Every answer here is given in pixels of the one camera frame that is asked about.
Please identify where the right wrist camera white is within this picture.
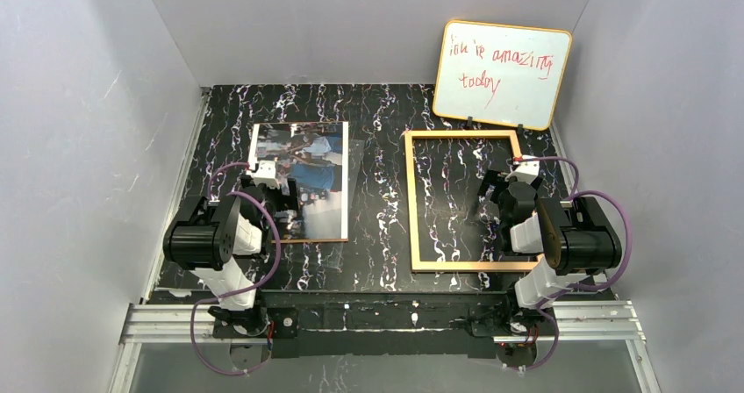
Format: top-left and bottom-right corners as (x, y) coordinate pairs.
(505, 156), (540, 184)

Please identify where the wooden picture frame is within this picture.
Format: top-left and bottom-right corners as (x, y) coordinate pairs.
(404, 130), (544, 273)

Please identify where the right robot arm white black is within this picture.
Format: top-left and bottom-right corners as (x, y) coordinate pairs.
(478, 170), (623, 310)

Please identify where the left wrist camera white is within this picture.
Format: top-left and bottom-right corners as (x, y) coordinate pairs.
(247, 161), (281, 189)

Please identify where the aluminium rail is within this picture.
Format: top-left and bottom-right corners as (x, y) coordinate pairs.
(120, 300), (646, 345)

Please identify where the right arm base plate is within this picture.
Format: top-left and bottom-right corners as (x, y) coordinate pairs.
(464, 308), (544, 345)

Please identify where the printed photo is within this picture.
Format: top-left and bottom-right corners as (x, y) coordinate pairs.
(249, 121), (350, 243)

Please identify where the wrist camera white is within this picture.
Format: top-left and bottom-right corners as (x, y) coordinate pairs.
(247, 161), (281, 189)
(505, 156), (540, 184)

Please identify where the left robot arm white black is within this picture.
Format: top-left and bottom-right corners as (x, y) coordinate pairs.
(162, 181), (299, 311)

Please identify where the whiteboard with orange rim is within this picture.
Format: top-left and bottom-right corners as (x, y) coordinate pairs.
(432, 19), (573, 131)

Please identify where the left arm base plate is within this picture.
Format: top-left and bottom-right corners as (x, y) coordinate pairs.
(208, 306), (299, 339)

